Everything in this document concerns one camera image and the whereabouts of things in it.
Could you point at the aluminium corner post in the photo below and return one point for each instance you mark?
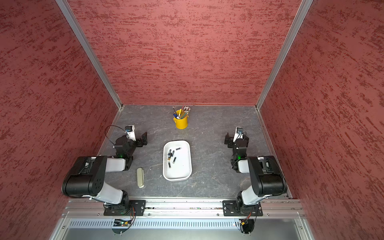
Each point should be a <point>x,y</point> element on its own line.
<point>80,35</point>
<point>291,35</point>

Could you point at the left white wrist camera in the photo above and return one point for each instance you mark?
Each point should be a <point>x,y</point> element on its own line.
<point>130,132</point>

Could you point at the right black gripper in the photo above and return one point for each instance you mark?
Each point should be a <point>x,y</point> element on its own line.
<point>229,140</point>

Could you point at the right controller board with wires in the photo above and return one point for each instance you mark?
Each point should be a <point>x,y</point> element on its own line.
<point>247,226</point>

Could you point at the coloured pencils bundle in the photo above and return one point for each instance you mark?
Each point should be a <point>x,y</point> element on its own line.
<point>181,113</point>

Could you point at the aluminium front rail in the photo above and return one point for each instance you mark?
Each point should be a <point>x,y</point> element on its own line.
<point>199,208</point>

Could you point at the beige oblong case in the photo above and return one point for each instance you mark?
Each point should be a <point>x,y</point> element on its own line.
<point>140,177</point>

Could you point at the left controller board with wires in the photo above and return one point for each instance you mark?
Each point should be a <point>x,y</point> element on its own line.
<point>120,226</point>

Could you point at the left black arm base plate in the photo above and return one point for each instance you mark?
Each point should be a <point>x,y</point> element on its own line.
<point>132,208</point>

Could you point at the yellow pencil cup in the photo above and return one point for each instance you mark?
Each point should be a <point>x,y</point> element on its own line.
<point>181,124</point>

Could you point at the white oval storage tray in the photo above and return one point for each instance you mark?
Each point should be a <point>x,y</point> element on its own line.
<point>181,170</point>

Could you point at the right aluminium corner post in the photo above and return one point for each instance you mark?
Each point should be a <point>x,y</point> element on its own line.
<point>291,35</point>

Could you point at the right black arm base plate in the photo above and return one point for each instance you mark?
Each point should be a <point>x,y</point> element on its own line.
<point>233,208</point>

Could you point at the left aluminium corner post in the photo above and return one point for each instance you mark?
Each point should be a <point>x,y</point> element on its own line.
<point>80,35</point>

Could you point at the controller board with wires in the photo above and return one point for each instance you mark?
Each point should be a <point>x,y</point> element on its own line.
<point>247,226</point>
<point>120,226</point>

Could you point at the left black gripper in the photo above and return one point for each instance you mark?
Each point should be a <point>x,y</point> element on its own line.
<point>140,144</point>

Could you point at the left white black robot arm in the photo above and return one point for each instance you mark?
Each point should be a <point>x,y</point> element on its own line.
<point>86,178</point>

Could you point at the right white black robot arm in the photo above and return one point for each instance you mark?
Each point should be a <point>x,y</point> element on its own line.
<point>267,179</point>

